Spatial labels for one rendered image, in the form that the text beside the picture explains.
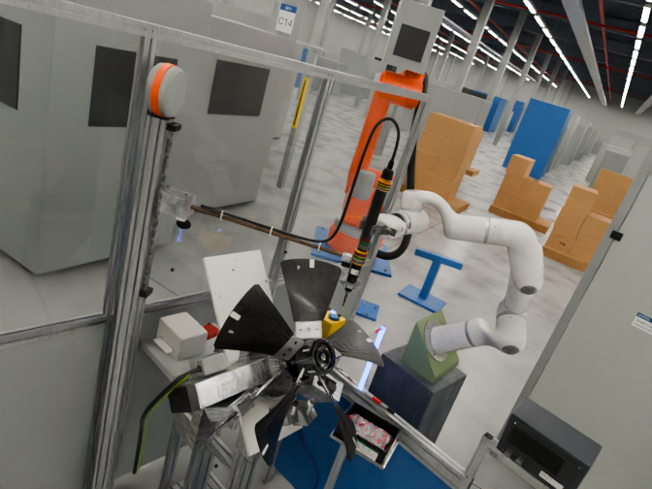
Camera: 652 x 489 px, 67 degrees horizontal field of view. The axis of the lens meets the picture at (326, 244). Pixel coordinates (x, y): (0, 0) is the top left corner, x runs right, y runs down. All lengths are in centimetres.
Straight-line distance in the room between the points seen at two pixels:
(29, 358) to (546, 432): 175
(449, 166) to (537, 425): 807
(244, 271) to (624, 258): 210
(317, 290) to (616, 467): 228
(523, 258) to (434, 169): 800
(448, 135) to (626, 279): 686
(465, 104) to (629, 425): 966
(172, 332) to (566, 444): 144
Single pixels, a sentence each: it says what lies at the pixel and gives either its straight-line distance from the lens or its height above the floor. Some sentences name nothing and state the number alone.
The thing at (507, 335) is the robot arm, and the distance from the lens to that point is 212.
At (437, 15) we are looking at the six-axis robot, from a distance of 547.
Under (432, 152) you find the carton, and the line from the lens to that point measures 971.
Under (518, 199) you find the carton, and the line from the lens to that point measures 1082.
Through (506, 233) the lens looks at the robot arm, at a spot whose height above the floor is 175.
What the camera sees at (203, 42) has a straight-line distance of 182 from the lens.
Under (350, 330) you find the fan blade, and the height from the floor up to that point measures 118.
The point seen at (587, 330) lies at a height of 109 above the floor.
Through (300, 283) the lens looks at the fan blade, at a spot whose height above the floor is 136.
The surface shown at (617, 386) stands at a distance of 331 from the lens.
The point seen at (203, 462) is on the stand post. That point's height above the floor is 44.
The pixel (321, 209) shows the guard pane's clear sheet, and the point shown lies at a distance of 256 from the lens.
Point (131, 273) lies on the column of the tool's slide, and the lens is 182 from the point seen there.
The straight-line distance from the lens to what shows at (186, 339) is 204.
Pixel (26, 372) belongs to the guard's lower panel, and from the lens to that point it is 207.
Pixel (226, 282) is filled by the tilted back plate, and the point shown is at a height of 129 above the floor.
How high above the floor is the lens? 213
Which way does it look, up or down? 21 degrees down
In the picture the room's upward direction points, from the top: 17 degrees clockwise
